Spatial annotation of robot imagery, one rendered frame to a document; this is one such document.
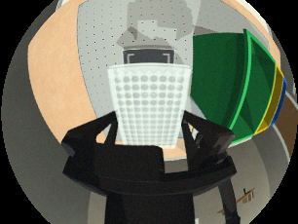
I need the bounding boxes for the green bin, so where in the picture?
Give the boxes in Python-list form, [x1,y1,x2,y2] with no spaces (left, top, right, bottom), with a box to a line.
[190,28,276,144]

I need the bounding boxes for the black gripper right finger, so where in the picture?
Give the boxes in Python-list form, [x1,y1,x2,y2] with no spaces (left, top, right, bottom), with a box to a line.
[181,110,235,170]

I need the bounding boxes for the blue bin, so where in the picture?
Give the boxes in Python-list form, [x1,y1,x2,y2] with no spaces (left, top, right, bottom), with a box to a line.
[269,76,287,127]

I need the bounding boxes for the white well plate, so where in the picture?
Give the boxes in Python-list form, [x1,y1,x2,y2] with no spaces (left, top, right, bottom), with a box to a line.
[107,62,191,149]

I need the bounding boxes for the yellow bin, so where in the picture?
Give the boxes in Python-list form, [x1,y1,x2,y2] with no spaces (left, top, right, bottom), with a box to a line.
[255,63,283,134]

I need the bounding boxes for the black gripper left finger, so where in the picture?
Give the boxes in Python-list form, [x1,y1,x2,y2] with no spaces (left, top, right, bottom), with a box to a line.
[65,110,119,144]

